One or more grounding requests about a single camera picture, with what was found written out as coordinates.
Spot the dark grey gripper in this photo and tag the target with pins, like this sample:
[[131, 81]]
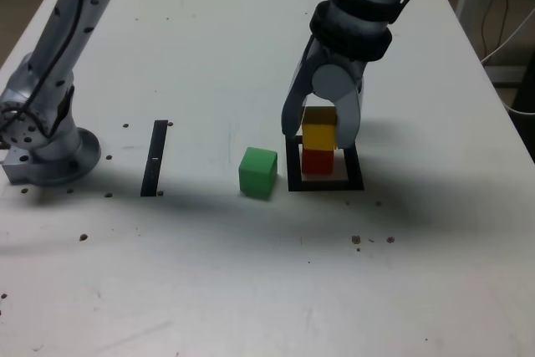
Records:
[[338, 58]]

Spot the green cube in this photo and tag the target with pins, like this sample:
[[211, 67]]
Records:
[[256, 175]]

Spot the red cube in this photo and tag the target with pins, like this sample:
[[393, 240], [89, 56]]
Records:
[[317, 162]]

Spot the black tape square outline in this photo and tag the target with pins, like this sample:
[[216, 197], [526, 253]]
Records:
[[292, 169]]

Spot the black tape strip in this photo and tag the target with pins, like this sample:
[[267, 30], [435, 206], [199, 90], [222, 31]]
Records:
[[154, 156]]

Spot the yellow cube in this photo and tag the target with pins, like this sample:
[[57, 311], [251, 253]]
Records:
[[317, 135]]

